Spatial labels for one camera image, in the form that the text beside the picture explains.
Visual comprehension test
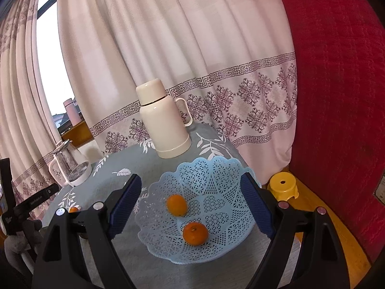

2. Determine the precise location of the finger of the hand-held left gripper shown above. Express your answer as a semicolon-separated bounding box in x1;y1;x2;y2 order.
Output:
43;183;60;200

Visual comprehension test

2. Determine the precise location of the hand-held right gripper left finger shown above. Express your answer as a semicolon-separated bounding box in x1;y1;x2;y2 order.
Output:
32;174;142;289

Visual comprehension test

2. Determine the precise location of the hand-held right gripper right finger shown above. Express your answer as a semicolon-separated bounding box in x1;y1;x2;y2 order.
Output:
240;171;351;289

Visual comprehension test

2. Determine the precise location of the blue plastic lattice basket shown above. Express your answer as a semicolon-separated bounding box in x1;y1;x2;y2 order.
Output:
134;156;262;265

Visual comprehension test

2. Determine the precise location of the person's left hand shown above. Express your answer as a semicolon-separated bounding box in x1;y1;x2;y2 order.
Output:
4;219;44;264

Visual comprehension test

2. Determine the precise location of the glass kettle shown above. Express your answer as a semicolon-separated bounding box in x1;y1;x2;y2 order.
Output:
49;138;93;187

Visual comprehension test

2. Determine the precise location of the yellow plastic stool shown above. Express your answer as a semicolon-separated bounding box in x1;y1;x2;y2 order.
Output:
267;171;300;201

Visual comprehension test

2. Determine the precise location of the wooden windowsill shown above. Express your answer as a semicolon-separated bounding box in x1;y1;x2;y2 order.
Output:
62;120;95;148

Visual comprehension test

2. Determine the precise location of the pink bottle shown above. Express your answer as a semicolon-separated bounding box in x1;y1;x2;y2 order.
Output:
63;98;81;126

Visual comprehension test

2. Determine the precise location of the white patterned curtain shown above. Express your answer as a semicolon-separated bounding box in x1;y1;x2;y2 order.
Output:
57;0;298;184
0;0;65;220

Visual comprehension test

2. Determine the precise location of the cream thermos flask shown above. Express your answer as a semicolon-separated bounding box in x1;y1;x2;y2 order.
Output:
135;78;193;159

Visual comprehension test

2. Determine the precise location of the rectangular grey label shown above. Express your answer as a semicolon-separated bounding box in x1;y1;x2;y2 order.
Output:
373;171;385;205

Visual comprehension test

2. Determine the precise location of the red quilted blanket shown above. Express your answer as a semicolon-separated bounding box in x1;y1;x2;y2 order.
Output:
271;0;385;262

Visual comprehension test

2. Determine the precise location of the window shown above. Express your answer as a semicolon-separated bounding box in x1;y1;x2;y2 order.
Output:
35;0;79;136

